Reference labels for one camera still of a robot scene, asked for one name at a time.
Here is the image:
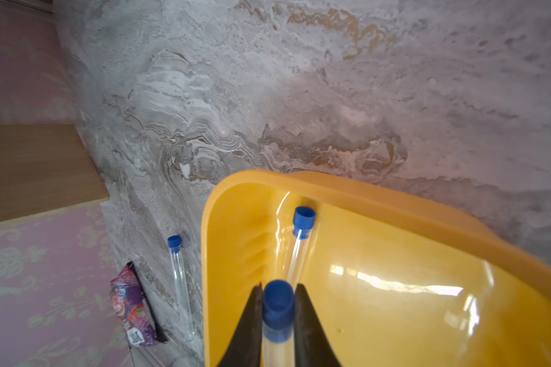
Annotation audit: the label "purple tissue pack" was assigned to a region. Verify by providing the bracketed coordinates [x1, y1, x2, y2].
[110, 261, 168, 348]

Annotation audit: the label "test tube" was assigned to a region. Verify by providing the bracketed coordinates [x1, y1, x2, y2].
[283, 206, 317, 290]
[262, 280, 295, 366]
[167, 235, 195, 342]

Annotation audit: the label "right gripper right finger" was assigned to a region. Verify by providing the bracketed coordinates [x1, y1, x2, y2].
[295, 284, 341, 367]

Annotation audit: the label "yellow plastic basin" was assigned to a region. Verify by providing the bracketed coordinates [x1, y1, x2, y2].
[201, 171, 551, 366]

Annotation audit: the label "wooden two-tier shelf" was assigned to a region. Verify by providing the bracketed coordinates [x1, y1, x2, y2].
[0, 125, 109, 226]

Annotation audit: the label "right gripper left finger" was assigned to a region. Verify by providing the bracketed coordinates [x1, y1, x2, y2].
[218, 284, 263, 367]

